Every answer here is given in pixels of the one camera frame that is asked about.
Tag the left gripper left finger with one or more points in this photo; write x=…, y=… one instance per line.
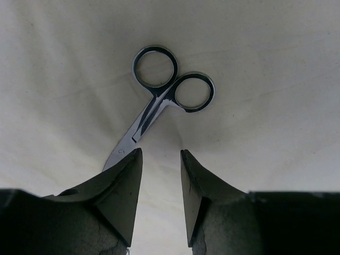
x=94, y=217

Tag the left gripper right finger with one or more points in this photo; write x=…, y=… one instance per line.
x=221, y=219

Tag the beige cloth mat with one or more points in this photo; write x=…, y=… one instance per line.
x=68, y=97

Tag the small steel scissors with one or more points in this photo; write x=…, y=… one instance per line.
x=163, y=95

